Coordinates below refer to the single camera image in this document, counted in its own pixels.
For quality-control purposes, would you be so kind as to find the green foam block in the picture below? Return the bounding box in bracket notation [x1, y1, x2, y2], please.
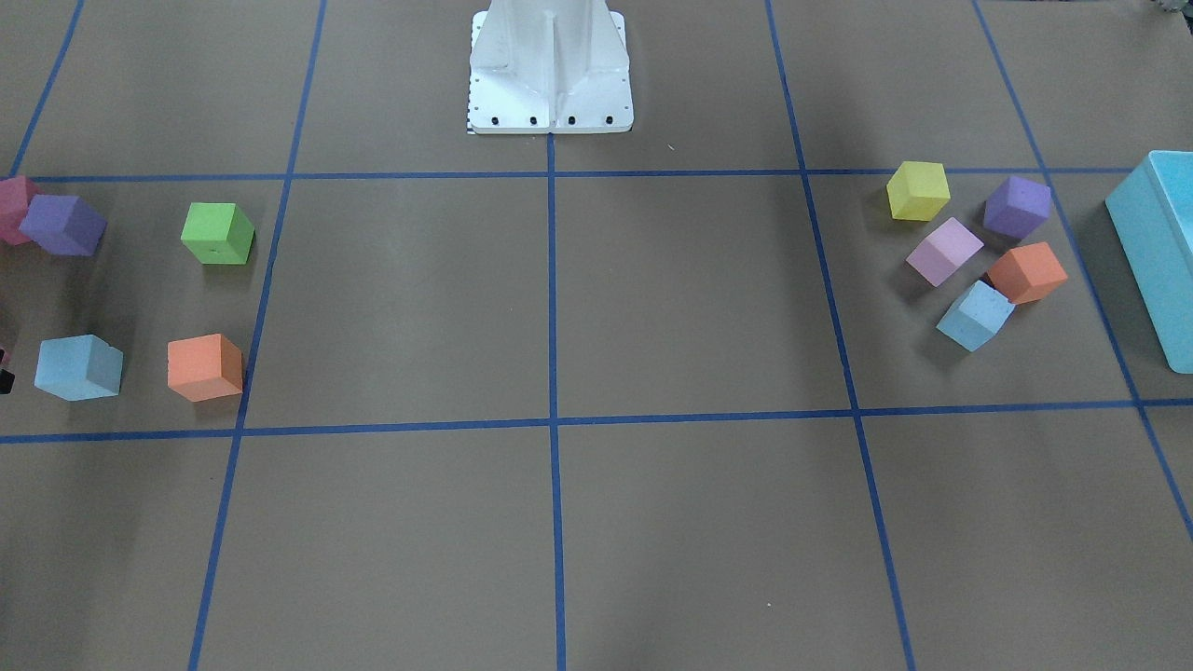
[180, 202, 256, 265]

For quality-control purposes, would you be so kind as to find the pink foam block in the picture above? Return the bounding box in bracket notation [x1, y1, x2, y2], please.
[1, 176, 41, 246]

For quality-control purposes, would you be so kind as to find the purple foam block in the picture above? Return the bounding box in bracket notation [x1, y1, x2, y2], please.
[981, 176, 1052, 240]
[19, 193, 107, 256]

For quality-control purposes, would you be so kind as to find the light blue foam block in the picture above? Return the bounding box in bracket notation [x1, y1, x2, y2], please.
[937, 281, 1015, 352]
[33, 336, 124, 401]

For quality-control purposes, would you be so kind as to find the orange foam block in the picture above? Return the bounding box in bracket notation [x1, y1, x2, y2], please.
[167, 333, 245, 404]
[985, 241, 1069, 306]

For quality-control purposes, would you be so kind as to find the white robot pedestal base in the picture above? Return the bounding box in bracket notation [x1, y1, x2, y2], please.
[466, 1, 635, 135]

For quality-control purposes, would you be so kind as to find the yellow foam block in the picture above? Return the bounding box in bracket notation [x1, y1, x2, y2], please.
[886, 160, 952, 222]

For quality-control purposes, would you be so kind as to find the lilac foam block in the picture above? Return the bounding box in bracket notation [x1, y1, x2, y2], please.
[905, 217, 983, 287]

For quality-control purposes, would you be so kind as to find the light blue plastic bin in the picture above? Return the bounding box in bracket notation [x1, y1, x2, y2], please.
[1106, 150, 1192, 375]

